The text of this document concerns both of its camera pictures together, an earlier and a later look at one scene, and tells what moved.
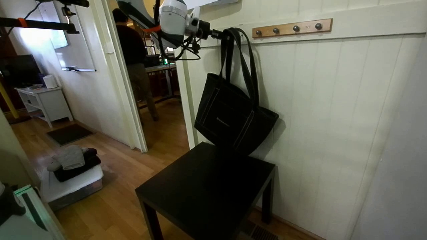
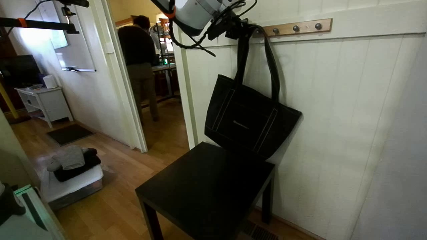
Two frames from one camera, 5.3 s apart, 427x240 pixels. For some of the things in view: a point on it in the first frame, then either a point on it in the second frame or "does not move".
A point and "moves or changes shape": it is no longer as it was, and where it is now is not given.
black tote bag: (228, 111) moves or changes shape
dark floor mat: (69, 134) does not move
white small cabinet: (49, 103) does not move
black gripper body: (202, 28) → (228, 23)
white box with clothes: (68, 174) does not move
